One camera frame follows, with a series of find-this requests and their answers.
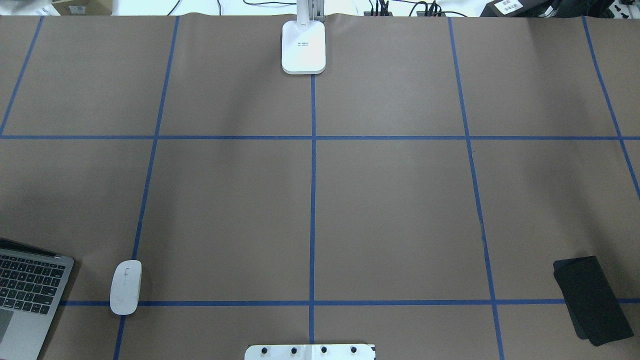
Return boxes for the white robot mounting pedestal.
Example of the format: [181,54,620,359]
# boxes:
[244,343,377,360]

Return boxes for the black mouse pad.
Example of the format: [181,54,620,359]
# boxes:
[552,256,634,347]

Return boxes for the white computer mouse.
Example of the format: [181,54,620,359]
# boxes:
[109,259,142,316]

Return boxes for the grey laptop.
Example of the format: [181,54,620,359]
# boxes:
[0,238,74,360]

